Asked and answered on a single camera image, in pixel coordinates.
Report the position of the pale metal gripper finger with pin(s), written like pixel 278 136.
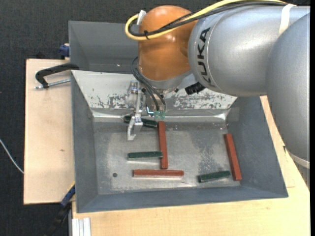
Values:
pixel 134 128
pixel 139 101

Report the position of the dark green flat block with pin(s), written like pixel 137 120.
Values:
pixel 213 176
pixel 149 123
pixel 145 155

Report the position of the red-brown flat block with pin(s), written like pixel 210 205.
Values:
pixel 163 146
pixel 157 173
pixel 232 156

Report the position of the grey metal bin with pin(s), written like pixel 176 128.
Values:
pixel 187 154

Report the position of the pale wood flat board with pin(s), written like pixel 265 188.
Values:
pixel 46 131

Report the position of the black cylinder on white bracket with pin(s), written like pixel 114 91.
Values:
pixel 195 88

